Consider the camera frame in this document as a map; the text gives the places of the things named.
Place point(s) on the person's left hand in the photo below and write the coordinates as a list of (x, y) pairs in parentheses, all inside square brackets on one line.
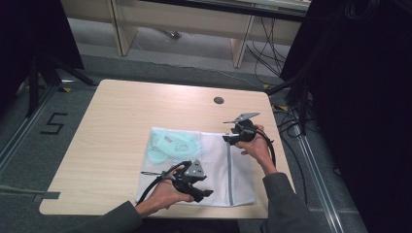
[(165, 195)]

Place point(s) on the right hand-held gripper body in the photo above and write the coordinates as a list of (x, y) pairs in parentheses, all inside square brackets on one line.
[(244, 131)]

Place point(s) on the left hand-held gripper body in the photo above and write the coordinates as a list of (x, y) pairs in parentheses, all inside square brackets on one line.
[(189, 176)]

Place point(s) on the mint green garment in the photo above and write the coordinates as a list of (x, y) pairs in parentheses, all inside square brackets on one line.
[(165, 147)]

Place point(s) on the person's right hand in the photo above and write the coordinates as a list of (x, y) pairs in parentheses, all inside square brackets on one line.
[(257, 147)]

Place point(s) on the grey tape strip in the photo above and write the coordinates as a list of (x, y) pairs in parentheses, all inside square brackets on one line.
[(47, 195)]

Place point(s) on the black metal stand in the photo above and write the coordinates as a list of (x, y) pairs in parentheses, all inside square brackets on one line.
[(34, 84), (302, 106)]

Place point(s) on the person's dark clothing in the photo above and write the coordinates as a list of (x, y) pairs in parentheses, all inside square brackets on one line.
[(194, 227)]

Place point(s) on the metal floor rail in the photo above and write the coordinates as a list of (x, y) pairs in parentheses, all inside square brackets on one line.
[(319, 181), (19, 132)]

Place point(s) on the white mesh laundry bag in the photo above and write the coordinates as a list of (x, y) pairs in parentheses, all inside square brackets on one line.
[(220, 171)]

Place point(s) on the dark object on floor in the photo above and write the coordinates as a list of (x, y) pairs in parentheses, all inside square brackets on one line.
[(173, 33)]

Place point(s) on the black curtain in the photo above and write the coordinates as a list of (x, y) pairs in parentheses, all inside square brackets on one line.
[(362, 97), (29, 32)]

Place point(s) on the light wooden desk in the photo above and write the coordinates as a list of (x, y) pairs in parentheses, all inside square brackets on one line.
[(181, 16)]

